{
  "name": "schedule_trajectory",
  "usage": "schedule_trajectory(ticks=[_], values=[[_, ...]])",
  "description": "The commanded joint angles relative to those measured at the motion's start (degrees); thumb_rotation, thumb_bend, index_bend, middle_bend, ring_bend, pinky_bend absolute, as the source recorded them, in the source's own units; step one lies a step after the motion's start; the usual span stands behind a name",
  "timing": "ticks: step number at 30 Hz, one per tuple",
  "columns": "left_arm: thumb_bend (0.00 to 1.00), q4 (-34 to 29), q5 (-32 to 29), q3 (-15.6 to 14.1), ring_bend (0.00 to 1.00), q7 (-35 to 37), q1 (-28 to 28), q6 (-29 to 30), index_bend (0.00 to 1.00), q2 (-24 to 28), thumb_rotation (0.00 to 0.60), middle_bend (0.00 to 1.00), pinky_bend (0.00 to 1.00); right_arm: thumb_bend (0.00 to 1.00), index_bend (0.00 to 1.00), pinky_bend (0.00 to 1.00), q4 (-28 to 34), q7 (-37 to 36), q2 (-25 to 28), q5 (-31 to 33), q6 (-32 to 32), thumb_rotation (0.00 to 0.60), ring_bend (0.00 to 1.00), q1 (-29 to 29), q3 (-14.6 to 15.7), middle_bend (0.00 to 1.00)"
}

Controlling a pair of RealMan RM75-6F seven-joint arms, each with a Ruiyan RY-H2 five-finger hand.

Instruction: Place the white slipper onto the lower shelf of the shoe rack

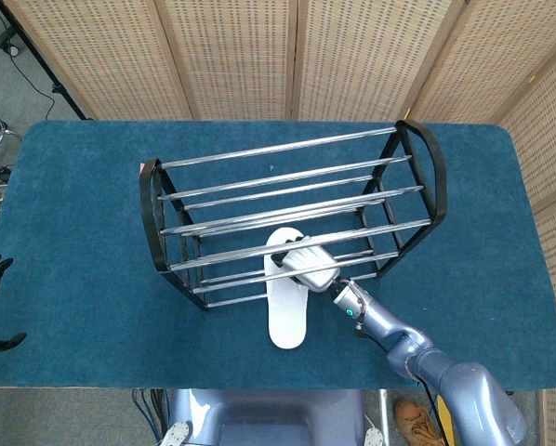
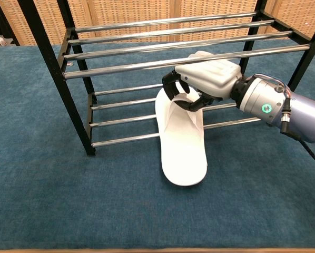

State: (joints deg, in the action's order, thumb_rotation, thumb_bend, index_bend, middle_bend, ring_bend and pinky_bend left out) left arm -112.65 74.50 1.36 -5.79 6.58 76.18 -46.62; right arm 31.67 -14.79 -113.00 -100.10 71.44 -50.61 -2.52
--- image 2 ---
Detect blue carpet table mat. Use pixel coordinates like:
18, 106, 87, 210
0, 39, 315, 250

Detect wicker folding screen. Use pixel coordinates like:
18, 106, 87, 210
0, 0, 315, 47

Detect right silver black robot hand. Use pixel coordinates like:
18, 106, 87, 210
161, 51, 244, 111

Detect white disposable slipper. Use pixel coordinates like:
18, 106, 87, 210
154, 88, 208, 187

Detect black shoe rack chrome bars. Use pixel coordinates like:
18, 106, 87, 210
17, 0, 315, 157

